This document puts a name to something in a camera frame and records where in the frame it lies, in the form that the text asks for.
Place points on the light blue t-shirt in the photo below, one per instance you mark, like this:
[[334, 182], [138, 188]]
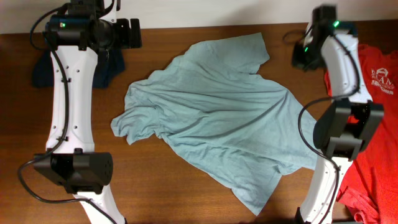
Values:
[[215, 111]]

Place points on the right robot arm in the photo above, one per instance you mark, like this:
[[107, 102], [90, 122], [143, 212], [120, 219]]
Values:
[[347, 126]]

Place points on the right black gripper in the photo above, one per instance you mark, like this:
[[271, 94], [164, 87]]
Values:
[[298, 61]]

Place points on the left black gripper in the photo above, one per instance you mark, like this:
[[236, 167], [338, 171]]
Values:
[[125, 42]]

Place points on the navy blue folded garment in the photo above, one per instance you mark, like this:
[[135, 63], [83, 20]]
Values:
[[110, 64]]

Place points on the red printed t-shirt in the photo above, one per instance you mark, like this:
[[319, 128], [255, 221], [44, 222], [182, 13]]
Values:
[[369, 188]]

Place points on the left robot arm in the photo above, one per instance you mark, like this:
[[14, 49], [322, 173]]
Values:
[[76, 33]]

